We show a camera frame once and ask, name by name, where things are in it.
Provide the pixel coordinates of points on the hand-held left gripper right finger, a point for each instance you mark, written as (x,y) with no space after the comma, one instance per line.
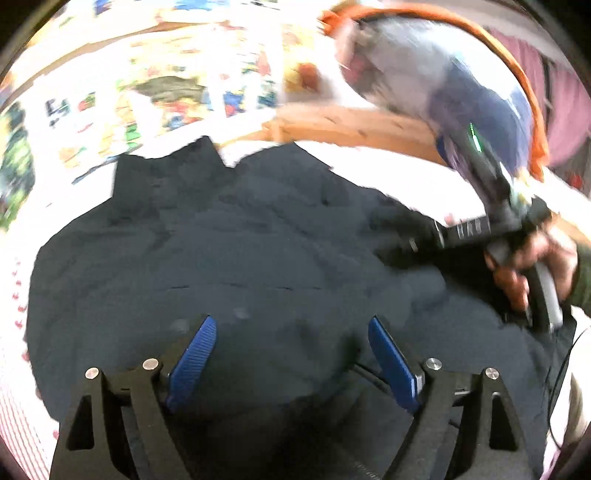
(392,364)

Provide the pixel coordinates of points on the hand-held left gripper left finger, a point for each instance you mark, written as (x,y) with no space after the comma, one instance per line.
(194,360)

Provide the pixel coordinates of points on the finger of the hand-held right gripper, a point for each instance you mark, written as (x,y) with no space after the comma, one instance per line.
(411,242)

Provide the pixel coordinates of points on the dark navy jacket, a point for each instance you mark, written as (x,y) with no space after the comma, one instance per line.
(254,240)

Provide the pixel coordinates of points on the person's right forearm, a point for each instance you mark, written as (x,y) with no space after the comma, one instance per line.
(581,281)

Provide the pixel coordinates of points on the person's right hand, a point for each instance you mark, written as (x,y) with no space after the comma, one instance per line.
(510,284)

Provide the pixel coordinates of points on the pink fruit-print bed sheet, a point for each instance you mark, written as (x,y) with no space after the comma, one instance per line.
(392,170)

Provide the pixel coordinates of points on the pink curtain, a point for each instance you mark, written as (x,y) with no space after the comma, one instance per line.
(568,106)

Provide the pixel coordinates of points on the grey cloth with orange trim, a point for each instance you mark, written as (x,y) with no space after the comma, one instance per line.
(406,60)

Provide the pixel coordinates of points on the wooden bed frame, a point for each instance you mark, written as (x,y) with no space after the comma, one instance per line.
(369,129)

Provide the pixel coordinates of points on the group of colourful wall posters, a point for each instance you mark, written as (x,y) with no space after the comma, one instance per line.
(175,87)

